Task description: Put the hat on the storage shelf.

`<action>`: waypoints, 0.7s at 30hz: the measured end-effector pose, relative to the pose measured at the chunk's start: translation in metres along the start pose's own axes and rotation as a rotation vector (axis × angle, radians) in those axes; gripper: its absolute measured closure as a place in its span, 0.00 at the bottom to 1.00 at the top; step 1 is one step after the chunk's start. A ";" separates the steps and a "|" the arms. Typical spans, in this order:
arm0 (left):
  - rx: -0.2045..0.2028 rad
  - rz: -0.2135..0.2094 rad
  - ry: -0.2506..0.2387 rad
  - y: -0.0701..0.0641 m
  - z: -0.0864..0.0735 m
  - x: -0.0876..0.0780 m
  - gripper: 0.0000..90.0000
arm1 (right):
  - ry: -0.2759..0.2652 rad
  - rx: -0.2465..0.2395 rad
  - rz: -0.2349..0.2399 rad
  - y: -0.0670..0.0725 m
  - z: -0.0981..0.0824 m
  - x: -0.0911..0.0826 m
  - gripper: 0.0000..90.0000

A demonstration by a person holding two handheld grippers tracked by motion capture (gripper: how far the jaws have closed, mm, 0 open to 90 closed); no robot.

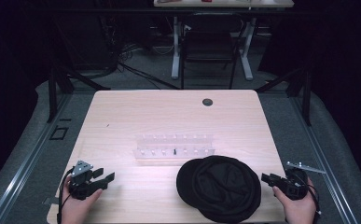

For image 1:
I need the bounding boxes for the person's right hand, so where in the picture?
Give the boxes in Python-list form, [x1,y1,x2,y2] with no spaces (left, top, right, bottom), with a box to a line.
[272,186,318,224]

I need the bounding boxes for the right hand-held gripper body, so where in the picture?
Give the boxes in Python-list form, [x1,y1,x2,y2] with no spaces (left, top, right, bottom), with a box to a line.
[272,161,327,201]

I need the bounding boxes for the black chair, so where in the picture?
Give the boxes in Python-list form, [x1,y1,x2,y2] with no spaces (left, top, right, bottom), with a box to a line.
[180,12,245,91]

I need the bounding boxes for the left hand-held gripper cable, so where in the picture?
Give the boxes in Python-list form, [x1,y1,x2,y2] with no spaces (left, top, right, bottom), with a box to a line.
[56,167,76,224]

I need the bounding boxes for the white-legged desk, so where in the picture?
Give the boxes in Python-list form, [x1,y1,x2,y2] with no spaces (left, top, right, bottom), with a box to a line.
[153,0,295,81]

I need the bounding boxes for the clear acrylic peg rack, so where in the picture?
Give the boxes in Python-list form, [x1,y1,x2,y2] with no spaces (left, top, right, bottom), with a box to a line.
[132,133,216,161]

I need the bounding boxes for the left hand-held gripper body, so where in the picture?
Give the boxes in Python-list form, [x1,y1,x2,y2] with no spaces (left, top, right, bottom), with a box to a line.
[68,160,101,201]

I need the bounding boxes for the black cap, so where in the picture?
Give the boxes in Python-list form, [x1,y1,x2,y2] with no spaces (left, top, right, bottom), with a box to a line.
[175,155,262,224]

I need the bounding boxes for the black metal frame stand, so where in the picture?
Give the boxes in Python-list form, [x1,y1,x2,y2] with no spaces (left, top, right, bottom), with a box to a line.
[255,66,312,127]
[47,62,111,124]

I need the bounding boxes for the right hand-held gripper cable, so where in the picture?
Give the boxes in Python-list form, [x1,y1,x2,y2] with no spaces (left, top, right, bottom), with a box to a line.
[305,176,323,224]

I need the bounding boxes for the person's left hand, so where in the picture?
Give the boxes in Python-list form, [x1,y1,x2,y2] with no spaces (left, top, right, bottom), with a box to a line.
[61,184,104,224]

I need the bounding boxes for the aluminium floor rail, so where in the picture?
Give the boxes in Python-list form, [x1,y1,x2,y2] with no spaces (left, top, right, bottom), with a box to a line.
[289,94,359,224]
[0,92,74,224]

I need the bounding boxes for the hand-held gripper cable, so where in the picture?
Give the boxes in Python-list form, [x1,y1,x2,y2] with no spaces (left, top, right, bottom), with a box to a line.
[305,176,323,224]
[56,167,76,224]

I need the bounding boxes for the black floor cables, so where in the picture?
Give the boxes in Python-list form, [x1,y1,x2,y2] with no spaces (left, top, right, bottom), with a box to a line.
[106,40,182,91]

